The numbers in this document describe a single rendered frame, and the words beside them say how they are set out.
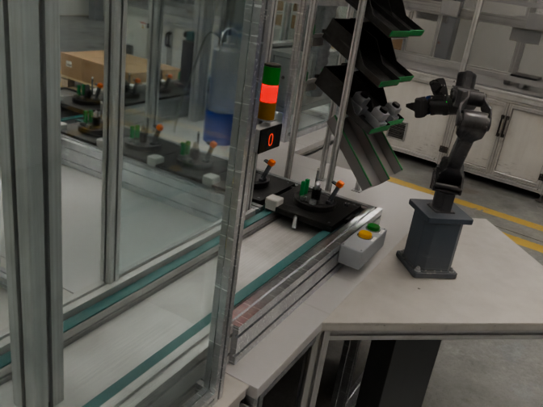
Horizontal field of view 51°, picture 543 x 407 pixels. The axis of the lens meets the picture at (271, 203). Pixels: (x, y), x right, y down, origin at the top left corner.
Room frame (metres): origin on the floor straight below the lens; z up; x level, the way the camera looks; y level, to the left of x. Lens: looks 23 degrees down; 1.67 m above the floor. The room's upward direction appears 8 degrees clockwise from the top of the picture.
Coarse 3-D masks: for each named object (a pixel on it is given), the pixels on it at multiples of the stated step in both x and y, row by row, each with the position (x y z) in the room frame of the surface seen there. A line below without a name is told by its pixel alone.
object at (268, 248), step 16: (256, 224) 1.58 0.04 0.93; (272, 224) 1.63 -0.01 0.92; (288, 224) 1.65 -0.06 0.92; (304, 224) 1.67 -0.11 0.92; (256, 240) 1.51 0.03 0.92; (272, 240) 1.52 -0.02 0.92; (288, 240) 1.54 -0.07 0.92; (304, 240) 1.55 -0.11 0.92; (320, 240) 1.50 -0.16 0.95; (240, 256) 1.39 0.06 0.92; (256, 256) 1.41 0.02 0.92; (272, 256) 1.42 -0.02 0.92; (288, 256) 1.38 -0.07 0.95; (240, 272) 1.30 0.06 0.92; (256, 272) 1.32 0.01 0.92; (272, 272) 1.27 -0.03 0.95; (240, 288) 1.22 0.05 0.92; (256, 288) 1.19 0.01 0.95
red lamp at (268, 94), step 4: (264, 84) 1.59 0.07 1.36; (264, 88) 1.59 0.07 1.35; (268, 88) 1.58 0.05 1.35; (272, 88) 1.58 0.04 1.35; (276, 88) 1.59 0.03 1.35; (264, 92) 1.59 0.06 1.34; (268, 92) 1.58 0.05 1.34; (272, 92) 1.59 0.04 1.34; (276, 92) 1.60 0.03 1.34; (260, 96) 1.60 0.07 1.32; (264, 96) 1.58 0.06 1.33; (268, 96) 1.58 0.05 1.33; (272, 96) 1.59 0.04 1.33; (276, 96) 1.60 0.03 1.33; (260, 100) 1.59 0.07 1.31; (264, 100) 1.58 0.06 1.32; (268, 100) 1.58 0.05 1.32; (272, 100) 1.59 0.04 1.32
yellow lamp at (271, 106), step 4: (260, 104) 1.59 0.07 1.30; (264, 104) 1.58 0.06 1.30; (268, 104) 1.58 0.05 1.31; (272, 104) 1.59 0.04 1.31; (260, 108) 1.59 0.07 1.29; (264, 108) 1.58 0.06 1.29; (268, 108) 1.58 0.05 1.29; (272, 108) 1.59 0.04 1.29; (260, 112) 1.59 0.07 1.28; (264, 112) 1.58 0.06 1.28; (268, 112) 1.58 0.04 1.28; (272, 112) 1.59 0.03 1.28; (260, 116) 1.59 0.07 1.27; (264, 116) 1.58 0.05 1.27; (268, 116) 1.58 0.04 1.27; (272, 116) 1.59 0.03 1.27
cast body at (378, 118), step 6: (378, 108) 1.94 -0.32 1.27; (384, 108) 1.93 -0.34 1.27; (366, 114) 1.97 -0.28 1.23; (372, 114) 1.94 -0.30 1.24; (378, 114) 1.92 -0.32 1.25; (384, 114) 1.92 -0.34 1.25; (372, 120) 1.94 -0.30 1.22; (378, 120) 1.92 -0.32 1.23; (384, 120) 1.94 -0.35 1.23; (378, 126) 1.92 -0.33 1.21
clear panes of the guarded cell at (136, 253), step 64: (0, 0) 0.51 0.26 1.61; (64, 0) 0.57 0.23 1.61; (128, 0) 0.65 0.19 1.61; (192, 0) 0.75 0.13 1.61; (0, 64) 0.51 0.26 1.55; (64, 64) 0.57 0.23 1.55; (128, 64) 0.65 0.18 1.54; (192, 64) 0.76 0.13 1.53; (0, 128) 0.50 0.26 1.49; (64, 128) 0.57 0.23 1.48; (128, 128) 0.65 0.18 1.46; (192, 128) 0.77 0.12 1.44; (0, 192) 0.50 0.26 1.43; (64, 192) 0.57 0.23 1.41; (128, 192) 0.66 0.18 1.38; (192, 192) 0.78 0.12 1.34; (0, 256) 0.50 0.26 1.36; (64, 256) 0.57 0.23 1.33; (128, 256) 0.66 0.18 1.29; (192, 256) 0.79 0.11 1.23; (0, 320) 0.49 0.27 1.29; (64, 320) 0.57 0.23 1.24; (128, 320) 0.67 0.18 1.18; (192, 320) 0.81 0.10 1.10; (0, 384) 0.49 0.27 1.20; (64, 384) 0.57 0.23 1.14; (128, 384) 0.67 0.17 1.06; (192, 384) 0.82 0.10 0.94
